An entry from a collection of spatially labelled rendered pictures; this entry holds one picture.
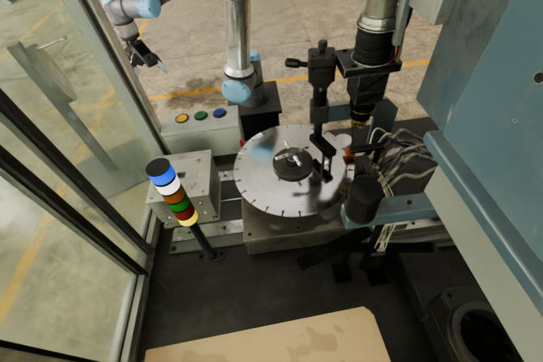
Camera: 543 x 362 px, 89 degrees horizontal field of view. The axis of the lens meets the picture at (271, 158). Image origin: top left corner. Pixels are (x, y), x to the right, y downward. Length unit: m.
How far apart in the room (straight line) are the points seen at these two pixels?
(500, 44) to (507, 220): 0.13
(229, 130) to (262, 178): 0.33
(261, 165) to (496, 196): 0.59
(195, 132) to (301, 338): 0.71
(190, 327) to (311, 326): 0.30
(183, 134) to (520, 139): 0.94
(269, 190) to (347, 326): 0.38
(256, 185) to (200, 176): 0.20
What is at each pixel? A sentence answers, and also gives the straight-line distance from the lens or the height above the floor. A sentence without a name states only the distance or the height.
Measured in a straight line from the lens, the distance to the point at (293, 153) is 0.72.
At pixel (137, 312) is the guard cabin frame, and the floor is 0.79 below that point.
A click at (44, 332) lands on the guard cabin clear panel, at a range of 0.64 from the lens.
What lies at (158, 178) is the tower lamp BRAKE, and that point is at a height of 1.15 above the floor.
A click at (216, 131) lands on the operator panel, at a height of 0.87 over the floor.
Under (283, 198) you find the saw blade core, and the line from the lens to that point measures 0.70.
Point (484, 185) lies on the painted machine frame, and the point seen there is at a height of 1.33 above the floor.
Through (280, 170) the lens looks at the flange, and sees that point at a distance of 0.74.
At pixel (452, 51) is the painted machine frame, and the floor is 1.33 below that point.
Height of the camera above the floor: 1.53
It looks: 48 degrees down
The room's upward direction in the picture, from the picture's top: 7 degrees counter-clockwise
